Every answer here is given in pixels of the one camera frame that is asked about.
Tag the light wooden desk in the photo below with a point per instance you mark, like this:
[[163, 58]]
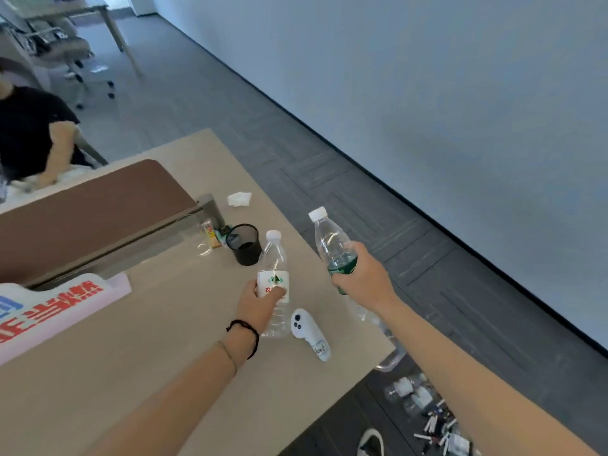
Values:
[[71, 9]]

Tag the empty clear bottle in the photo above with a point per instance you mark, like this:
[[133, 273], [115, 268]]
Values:
[[406, 391]]

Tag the white label clear water bottle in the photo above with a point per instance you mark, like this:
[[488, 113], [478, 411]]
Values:
[[273, 261]]

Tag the brown desk divider panel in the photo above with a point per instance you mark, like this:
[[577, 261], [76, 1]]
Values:
[[90, 218]]

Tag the person's left hand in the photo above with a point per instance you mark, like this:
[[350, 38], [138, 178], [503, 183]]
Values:
[[254, 311]]

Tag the person's right hand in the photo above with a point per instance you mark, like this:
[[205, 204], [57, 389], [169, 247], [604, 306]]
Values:
[[368, 280]]

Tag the person's right fingers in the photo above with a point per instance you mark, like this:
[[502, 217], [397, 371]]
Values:
[[343, 281]]

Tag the white shoe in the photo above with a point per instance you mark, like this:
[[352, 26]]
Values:
[[370, 444]]

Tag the person's left forearm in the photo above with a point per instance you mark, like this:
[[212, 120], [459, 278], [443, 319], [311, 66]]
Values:
[[190, 394]]

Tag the crumpled white tissue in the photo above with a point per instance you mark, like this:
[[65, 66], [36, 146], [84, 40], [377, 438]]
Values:
[[239, 199]]

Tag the person's left thumb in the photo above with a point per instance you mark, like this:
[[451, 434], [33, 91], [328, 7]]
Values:
[[274, 294]]

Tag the white handheld controller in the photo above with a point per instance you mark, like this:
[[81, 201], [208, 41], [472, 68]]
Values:
[[308, 333]]

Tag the green label clear water bottle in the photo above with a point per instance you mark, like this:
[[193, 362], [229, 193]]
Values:
[[332, 242]]

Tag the person's right forearm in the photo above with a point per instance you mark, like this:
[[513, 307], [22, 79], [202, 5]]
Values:
[[475, 389]]

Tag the pile of small markers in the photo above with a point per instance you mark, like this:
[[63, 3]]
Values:
[[444, 432]]

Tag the grey office chair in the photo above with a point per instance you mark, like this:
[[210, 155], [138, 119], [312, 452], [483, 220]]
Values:
[[64, 52]]

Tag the white sign with red print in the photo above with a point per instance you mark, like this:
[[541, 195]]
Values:
[[52, 308]]

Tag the small orange box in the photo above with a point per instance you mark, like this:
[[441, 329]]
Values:
[[211, 235]]

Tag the small green item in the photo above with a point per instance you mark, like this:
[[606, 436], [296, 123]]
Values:
[[223, 231]]

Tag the black mesh pen holder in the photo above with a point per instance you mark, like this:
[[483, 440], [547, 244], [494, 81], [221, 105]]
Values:
[[243, 245]]

